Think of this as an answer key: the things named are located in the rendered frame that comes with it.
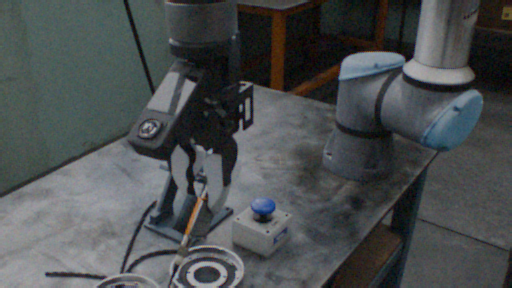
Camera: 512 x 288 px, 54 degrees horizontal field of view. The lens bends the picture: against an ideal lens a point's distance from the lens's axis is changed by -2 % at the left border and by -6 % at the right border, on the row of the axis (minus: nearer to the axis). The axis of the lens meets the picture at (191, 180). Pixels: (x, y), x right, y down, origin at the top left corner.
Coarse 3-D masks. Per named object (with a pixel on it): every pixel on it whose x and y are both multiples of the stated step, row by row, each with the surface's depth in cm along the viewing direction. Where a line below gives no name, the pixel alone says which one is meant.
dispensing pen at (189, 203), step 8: (184, 200) 62; (192, 200) 62; (184, 208) 62; (192, 208) 62; (184, 216) 62; (176, 224) 62; (184, 224) 62; (184, 240) 63; (192, 240) 63; (184, 248) 63; (176, 256) 64; (184, 256) 64; (176, 264) 64
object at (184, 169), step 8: (176, 152) 61; (184, 152) 60; (192, 152) 61; (200, 152) 65; (176, 160) 61; (184, 160) 61; (192, 160) 61; (200, 160) 66; (176, 168) 62; (184, 168) 61; (192, 168) 62; (200, 168) 66; (176, 176) 63; (184, 176) 62; (192, 176) 63; (184, 184) 62; (192, 184) 63; (184, 192) 63; (192, 192) 64
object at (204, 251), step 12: (192, 252) 77; (204, 252) 77; (216, 252) 77; (228, 252) 76; (204, 264) 75; (216, 264) 75; (240, 264) 73; (192, 276) 73; (204, 276) 76; (216, 276) 75; (240, 276) 71
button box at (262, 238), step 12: (240, 216) 83; (252, 216) 83; (276, 216) 82; (288, 216) 82; (240, 228) 82; (252, 228) 80; (264, 228) 80; (276, 228) 80; (288, 228) 83; (240, 240) 83; (252, 240) 81; (264, 240) 79; (276, 240) 81; (264, 252) 80
